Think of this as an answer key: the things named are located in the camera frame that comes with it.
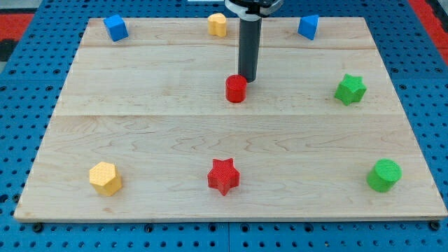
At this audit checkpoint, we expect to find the wooden board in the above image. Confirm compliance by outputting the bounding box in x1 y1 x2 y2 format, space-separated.
14 17 447 223

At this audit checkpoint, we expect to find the green cylinder block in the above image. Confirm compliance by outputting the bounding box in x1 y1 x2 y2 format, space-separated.
366 158 403 193

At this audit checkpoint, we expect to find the red cylinder block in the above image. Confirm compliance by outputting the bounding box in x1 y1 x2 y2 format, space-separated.
225 74 247 103

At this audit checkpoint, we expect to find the green star block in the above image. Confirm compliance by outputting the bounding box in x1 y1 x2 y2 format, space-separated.
334 73 367 106

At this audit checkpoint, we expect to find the blue triangle block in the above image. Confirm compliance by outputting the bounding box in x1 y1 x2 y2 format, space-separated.
297 15 319 40

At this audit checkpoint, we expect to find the yellow hexagon block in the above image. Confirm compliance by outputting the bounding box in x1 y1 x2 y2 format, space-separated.
89 162 123 196

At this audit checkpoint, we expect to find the red star block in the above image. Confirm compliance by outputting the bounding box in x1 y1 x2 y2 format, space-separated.
207 158 240 196

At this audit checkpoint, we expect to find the blue cube block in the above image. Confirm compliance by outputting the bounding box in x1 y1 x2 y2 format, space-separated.
103 14 129 42

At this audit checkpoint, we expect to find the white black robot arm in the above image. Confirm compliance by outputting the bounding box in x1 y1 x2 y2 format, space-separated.
225 0 284 22

